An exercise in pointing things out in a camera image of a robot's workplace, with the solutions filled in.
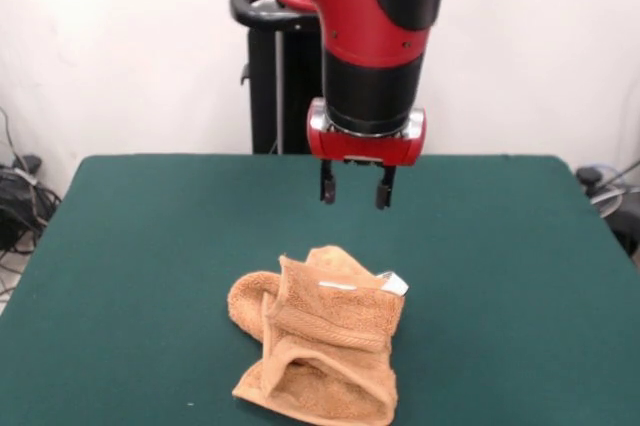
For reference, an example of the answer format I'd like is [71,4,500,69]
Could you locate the tangled black cables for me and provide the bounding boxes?
[0,105,64,297]

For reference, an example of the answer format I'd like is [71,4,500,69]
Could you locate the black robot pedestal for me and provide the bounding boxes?
[229,0,326,155]

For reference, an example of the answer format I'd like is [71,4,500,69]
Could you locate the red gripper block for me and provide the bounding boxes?
[306,98,429,211]

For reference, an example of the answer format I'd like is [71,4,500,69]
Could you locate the dark green table cloth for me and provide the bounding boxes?
[0,154,640,426]

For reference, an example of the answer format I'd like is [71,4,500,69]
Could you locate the tan terry towel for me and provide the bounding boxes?
[227,244,410,426]

